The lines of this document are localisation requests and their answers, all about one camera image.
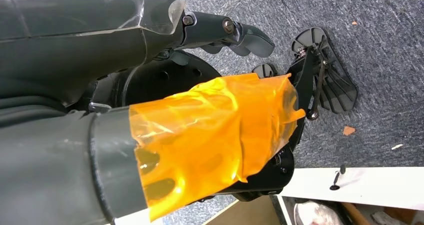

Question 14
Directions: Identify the white bag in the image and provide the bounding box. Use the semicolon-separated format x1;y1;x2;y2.
293;200;345;225

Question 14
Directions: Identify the orange transparent tape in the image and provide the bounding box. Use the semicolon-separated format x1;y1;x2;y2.
128;72;306;223

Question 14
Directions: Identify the black robot foot plate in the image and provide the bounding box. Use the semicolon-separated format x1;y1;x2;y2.
290;26;359;115

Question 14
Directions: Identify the white furniture beam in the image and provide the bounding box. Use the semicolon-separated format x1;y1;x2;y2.
278;166;424;212

